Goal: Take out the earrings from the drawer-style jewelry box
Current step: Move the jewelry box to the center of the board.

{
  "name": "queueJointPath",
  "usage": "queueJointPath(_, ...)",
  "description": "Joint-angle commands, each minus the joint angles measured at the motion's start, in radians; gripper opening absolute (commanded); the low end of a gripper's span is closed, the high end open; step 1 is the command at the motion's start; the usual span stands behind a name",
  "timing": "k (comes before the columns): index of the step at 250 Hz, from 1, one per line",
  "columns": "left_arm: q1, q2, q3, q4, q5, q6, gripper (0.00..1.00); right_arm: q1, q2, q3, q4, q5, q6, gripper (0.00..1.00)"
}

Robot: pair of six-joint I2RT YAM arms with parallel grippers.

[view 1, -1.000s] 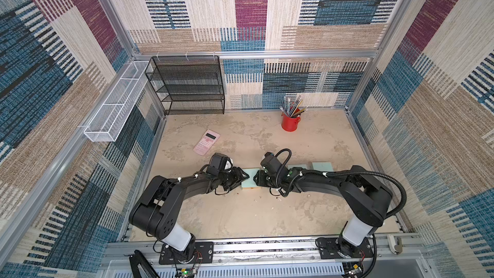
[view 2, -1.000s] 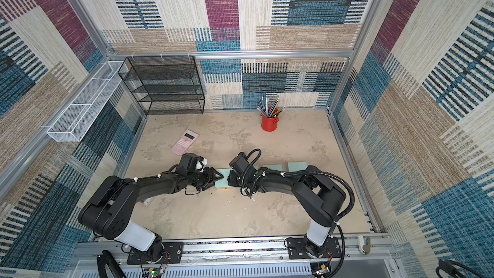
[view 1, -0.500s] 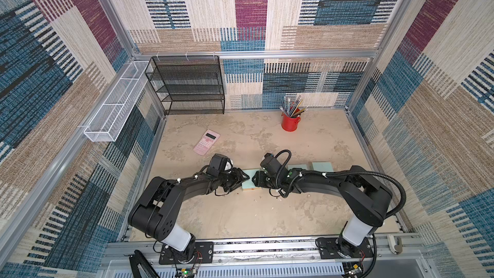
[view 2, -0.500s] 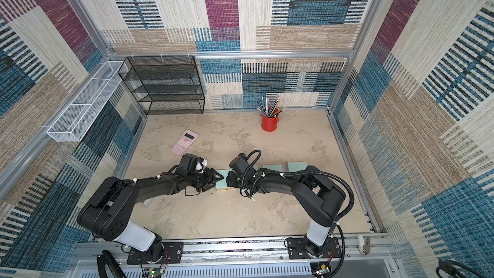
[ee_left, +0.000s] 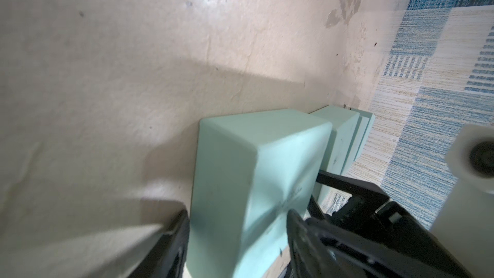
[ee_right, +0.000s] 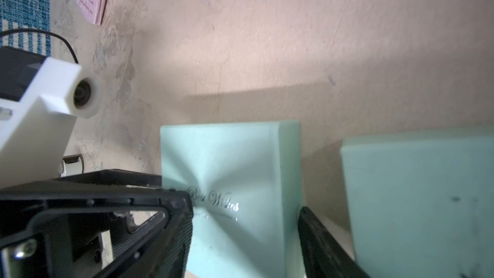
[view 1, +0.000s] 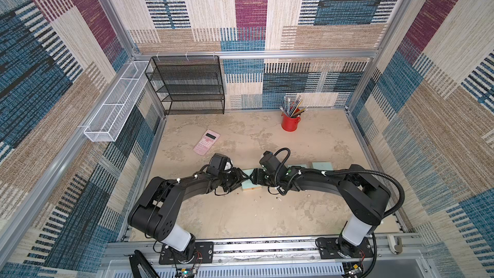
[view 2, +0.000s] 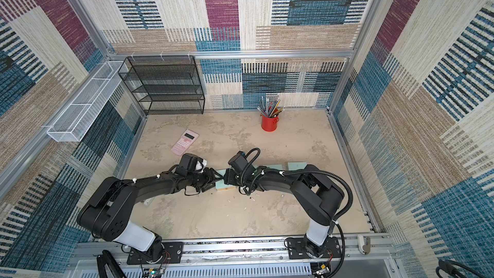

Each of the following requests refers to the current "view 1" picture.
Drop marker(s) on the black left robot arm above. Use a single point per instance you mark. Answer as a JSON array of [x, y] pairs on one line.
[[156, 211]]

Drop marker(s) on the pink calculator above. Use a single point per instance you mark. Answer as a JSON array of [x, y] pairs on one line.
[[208, 139]]

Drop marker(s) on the pencils bundle in cup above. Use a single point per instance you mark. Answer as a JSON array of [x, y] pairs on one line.
[[292, 108]]

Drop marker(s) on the white mesh wall basket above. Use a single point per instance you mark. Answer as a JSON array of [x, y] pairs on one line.
[[112, 115]]

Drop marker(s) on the mint drawer jewelry box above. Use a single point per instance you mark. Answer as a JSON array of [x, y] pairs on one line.
[[324, 166]]

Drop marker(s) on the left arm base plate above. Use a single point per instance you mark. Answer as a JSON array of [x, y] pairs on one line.
[[196, 253]]

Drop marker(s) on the black wire shelf rack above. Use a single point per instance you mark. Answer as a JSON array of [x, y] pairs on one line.
[[188, 85]]

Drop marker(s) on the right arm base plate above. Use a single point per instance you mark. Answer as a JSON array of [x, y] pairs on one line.
[[338, 248]]

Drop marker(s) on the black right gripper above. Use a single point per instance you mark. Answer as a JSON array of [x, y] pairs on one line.
[[264, 177]]

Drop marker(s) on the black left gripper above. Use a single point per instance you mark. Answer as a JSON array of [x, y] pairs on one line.
[[238, 177]]

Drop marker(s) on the red pencil cup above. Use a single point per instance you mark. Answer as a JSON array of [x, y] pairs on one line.
[[290, 124]]

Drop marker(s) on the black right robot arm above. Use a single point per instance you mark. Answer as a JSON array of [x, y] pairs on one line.
[[370, 195]]

